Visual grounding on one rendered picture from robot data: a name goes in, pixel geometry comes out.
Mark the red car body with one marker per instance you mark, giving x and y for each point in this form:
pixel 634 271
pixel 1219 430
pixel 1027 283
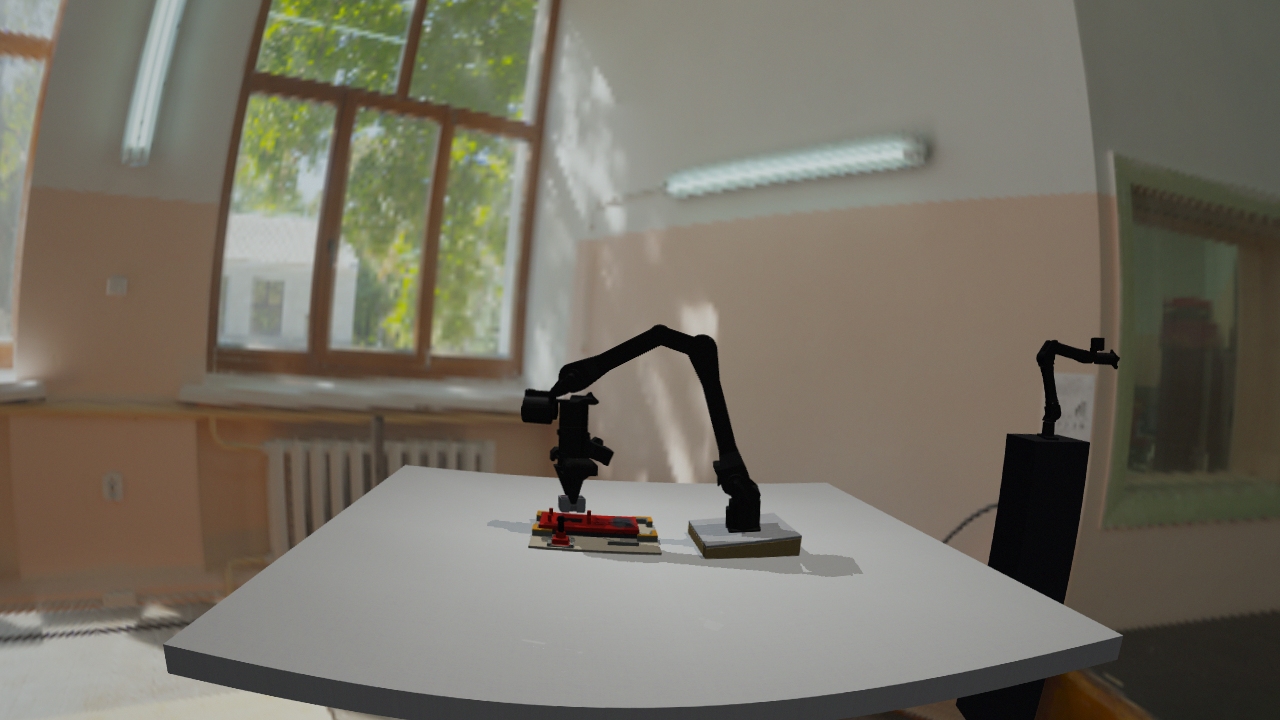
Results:
pixel 591 525

